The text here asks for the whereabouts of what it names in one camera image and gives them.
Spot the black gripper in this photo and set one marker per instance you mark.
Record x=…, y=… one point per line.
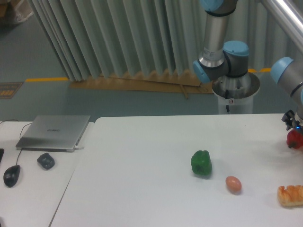
x=291, y=122

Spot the red bell pepper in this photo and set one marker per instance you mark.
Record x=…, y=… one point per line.
x=294, y=139

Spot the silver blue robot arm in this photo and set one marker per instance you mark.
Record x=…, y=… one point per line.
x=225, y=65

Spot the glazed bread pastry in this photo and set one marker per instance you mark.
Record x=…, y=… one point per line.
x=290, y=196

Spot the brown egg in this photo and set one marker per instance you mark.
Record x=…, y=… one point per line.
x=233, y=184

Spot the green bell pepper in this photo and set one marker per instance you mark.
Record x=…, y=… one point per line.
x=201, y=163

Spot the brown cardboard sheet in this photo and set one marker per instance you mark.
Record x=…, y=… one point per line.
x=185, y=83

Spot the grey-green pleated curtain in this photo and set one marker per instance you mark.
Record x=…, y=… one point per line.
x=118, y=37

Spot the silver laptop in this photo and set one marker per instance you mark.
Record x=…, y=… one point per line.
x=54, y=133

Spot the black computer mouse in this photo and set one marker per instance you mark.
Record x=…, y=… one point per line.
x=11, y=175

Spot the black keyboard edge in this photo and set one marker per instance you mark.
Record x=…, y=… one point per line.
x=1, y=154

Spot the clear plastic bag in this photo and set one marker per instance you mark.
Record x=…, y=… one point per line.
x=21, y=11

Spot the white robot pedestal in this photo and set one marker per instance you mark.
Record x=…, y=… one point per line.
x=236, y=95

